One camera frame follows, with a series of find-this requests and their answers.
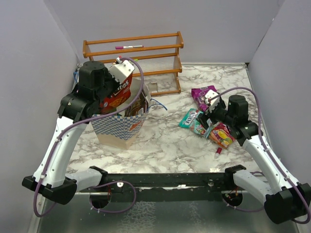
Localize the red Doritos chips bag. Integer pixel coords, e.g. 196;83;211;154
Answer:
99;73;133;115

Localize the pink marker pen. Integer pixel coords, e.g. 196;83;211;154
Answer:
115;45;144;50

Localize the small red lip balm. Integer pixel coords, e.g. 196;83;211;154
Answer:
214;147;222;159

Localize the orange Fox's fruit candy bag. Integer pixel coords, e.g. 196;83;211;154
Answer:
209;123;235;149

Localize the teal Fox's mint candy bag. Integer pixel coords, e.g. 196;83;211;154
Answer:
178;108;213;138

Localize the brown kettle chips bag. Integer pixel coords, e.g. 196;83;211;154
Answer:
124;91;149;117

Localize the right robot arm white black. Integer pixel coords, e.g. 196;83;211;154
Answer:
198;90;311;224

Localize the wooden two-tier shelf rack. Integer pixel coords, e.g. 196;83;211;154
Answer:
82;31;184;97

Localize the purple snack packet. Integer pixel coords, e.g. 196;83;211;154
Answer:
191;85;217;112

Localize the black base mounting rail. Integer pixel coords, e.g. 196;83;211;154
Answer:
82;171;241;203

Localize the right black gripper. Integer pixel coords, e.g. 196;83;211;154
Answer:
196;100;235;129

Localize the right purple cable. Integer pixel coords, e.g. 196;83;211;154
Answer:
206;86;309;224

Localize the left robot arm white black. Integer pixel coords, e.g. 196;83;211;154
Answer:
22;61;132;205

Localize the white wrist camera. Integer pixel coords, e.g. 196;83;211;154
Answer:
205;90;220;112
108;57;135;83

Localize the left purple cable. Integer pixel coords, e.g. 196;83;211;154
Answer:
33;57;144;217

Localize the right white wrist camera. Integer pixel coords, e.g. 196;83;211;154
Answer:
205;90;220;112

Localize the blue checkered paper bag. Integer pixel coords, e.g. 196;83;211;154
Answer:
72;70;168;150

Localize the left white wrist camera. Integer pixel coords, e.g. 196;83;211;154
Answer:
108;57;135;83

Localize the purple cable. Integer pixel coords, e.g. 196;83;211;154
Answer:
206;86;309;224
33;57;144;217

